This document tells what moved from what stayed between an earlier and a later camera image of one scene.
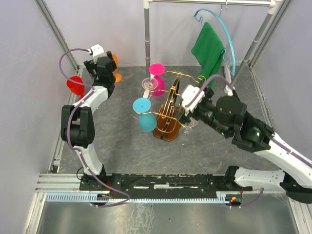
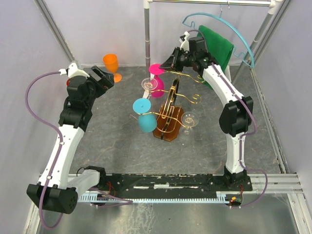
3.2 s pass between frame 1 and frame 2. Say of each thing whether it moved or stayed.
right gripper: moved
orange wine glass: stayed
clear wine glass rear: stayed
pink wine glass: stayed
